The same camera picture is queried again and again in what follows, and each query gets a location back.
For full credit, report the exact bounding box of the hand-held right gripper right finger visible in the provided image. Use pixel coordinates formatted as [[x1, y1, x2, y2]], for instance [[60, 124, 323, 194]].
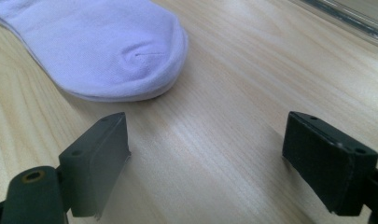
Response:
[[282, 111, 378, 217]]

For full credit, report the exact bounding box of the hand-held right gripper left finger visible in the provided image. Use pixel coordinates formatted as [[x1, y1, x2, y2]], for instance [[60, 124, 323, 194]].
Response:
[[59, 112, 131, 219]]

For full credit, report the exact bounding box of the lavender sock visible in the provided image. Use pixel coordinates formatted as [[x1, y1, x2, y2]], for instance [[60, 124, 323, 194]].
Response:
[[0, 0, 189, 103]]

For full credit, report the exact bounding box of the clear plastic tray lid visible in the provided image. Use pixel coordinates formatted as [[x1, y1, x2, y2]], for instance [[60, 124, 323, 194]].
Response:
[[288, 0, 378, 49]]

